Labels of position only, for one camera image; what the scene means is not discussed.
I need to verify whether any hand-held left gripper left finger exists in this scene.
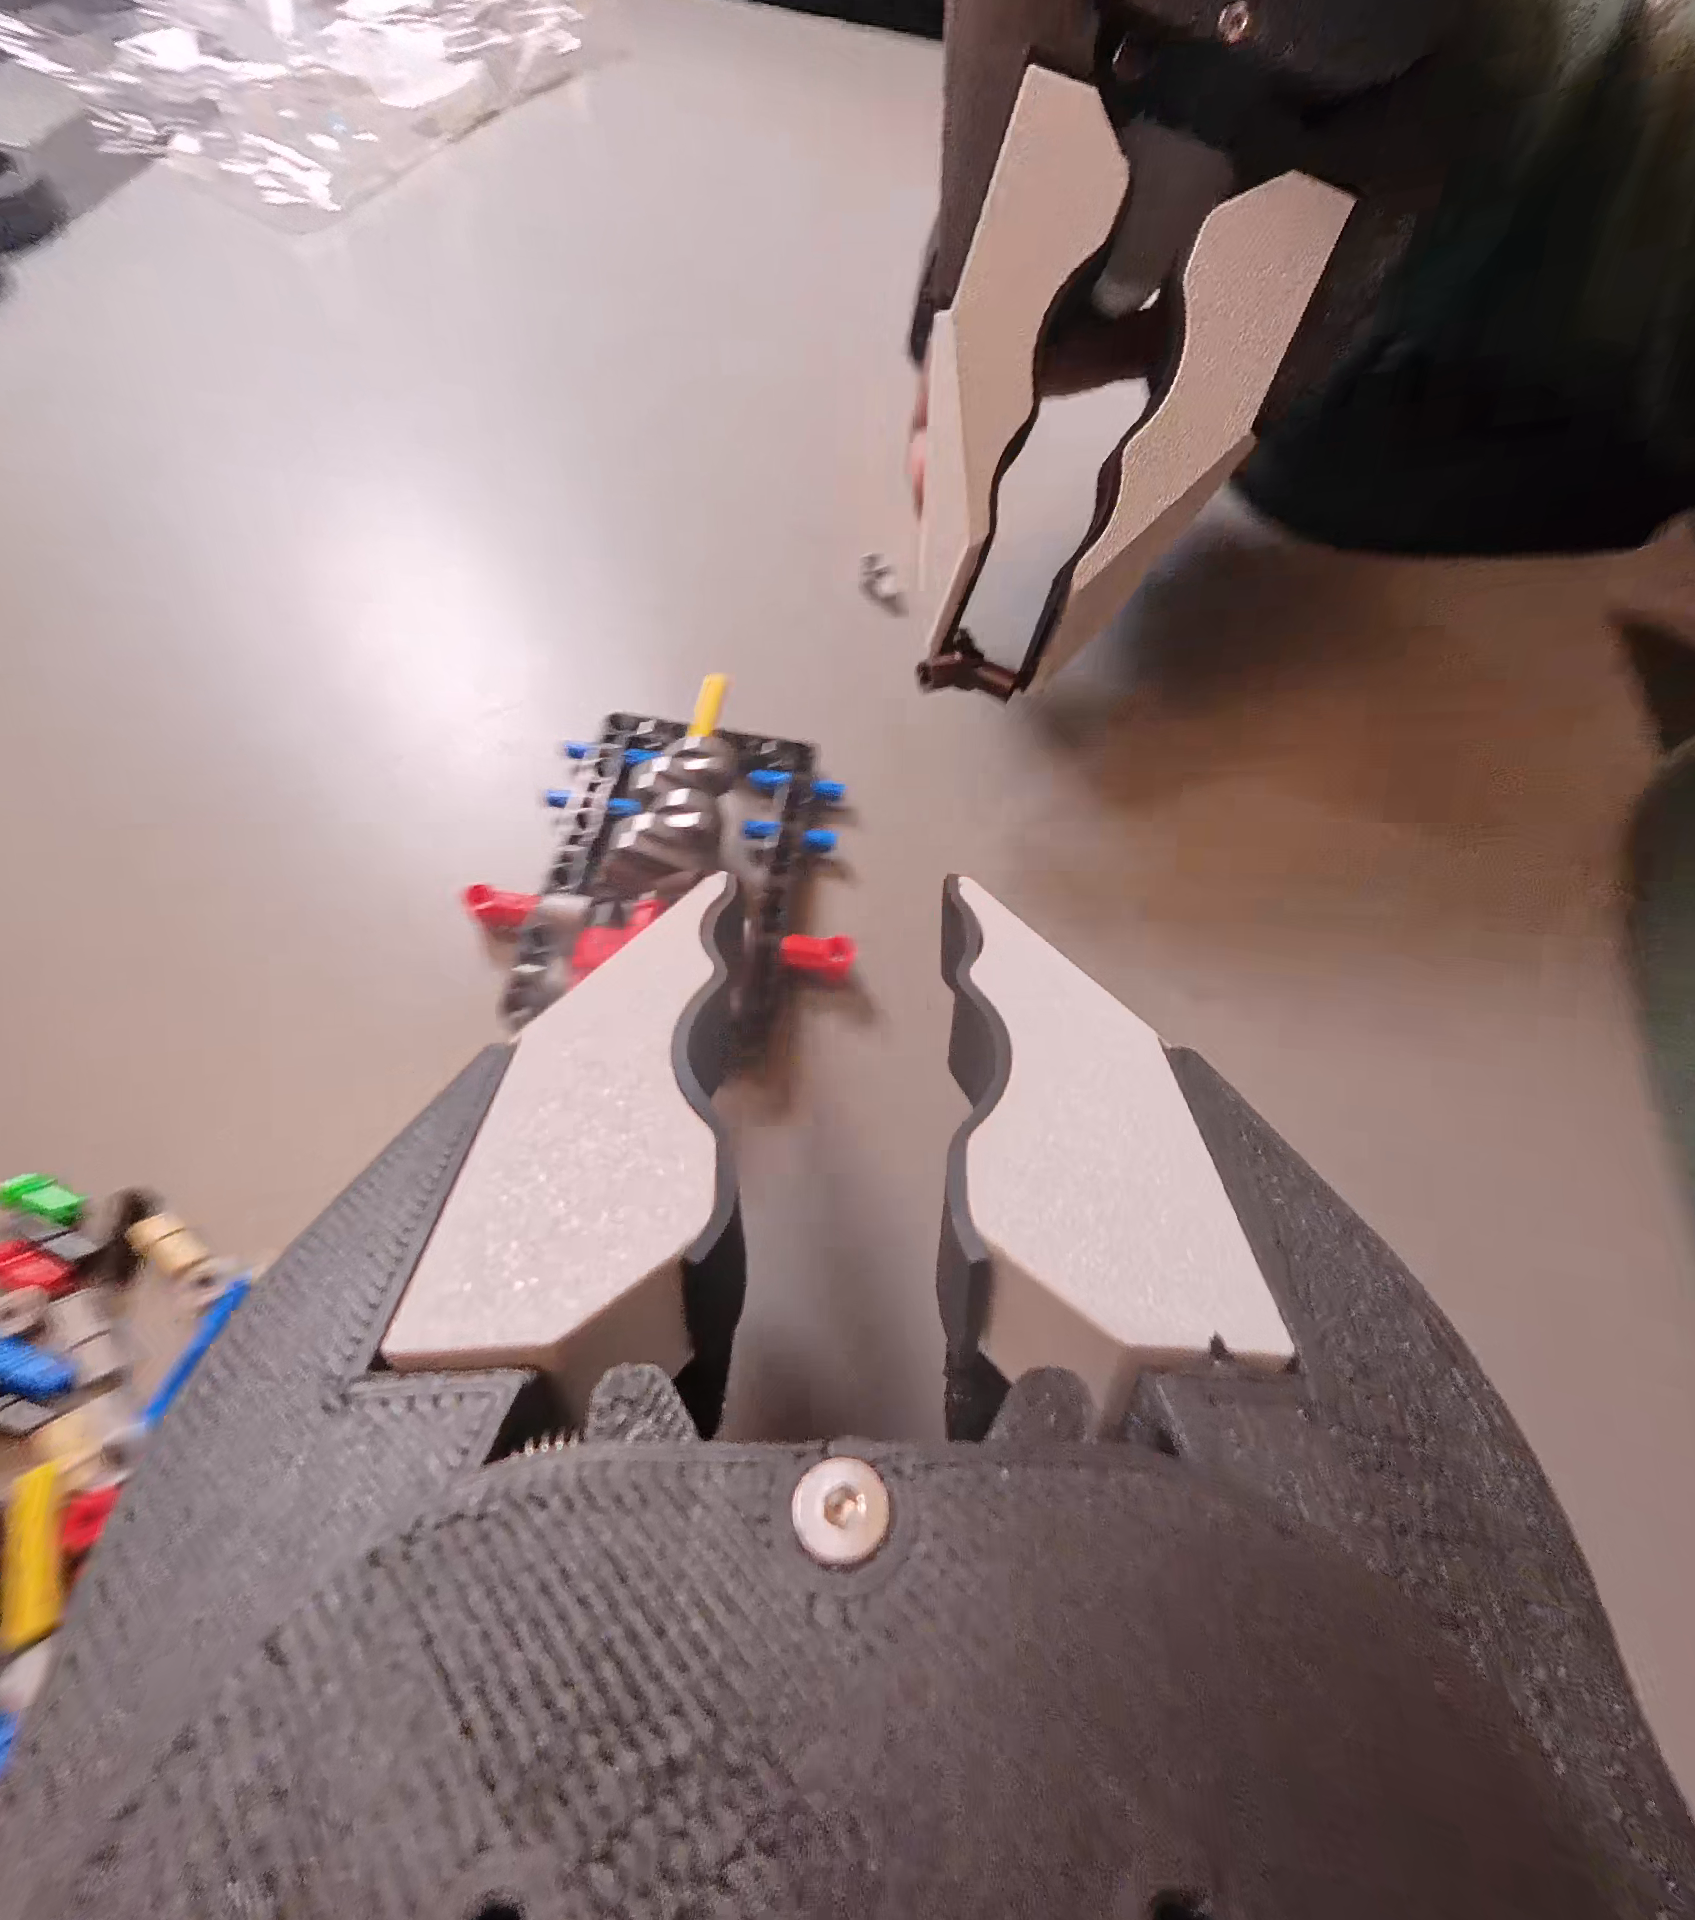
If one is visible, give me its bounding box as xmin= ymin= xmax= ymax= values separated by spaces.
xmin=376 ymin=871 xmax=748 ymax=1434

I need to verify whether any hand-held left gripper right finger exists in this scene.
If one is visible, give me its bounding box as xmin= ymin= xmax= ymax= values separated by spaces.
xmin=938 ymin=873 xmax=1301 ymax=1441

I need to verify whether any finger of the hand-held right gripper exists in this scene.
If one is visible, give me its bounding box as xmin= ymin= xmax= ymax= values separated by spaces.
xmin=916 ymin=63 xmax=1137 ymax=674
xmin=1016 ymin=168 xmax=1359 ymax=693

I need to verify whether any black lego frame assembly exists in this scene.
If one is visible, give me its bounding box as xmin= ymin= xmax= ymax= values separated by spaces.
xmin=464 ymin=674 xmax=862 ymax=1057

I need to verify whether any dark brown lego connector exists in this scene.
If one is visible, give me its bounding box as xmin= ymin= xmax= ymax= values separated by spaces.
xmin=916 ymin=631 xmax=1024 ymax=705

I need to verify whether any pile of small lego pins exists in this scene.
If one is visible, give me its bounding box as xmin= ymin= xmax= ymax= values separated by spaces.
xmin=0 ymin=1171 xmax=258 ymax=1797

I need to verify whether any person's right forearm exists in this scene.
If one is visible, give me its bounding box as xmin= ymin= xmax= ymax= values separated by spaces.
xmin=1229 ymin=0 xmax=1695 ymax=560

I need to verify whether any person's right hand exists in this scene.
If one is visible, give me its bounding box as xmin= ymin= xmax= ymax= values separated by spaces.
xmin=904 ymin=296 xmax=1163 ymax=512

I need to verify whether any empty clear plastic bag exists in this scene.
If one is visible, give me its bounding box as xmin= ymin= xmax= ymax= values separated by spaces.
xmin=0 ymin=0 xmax=598 ymax=231

